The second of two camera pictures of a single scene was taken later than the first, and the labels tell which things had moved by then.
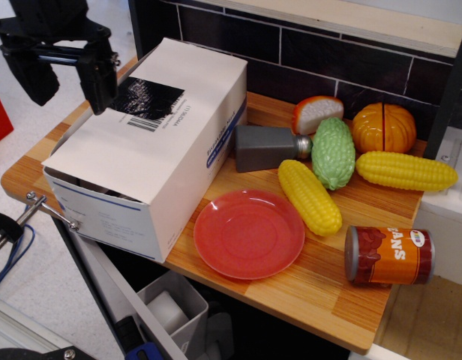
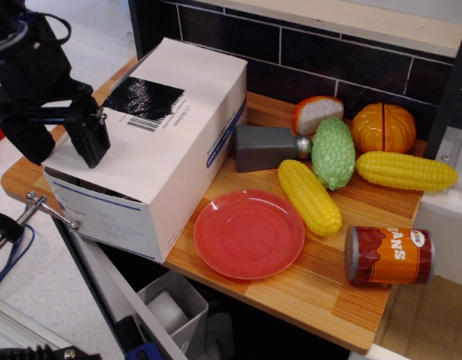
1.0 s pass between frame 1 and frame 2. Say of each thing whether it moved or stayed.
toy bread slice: stayed
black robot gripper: moved
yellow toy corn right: stayed
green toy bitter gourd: stayed
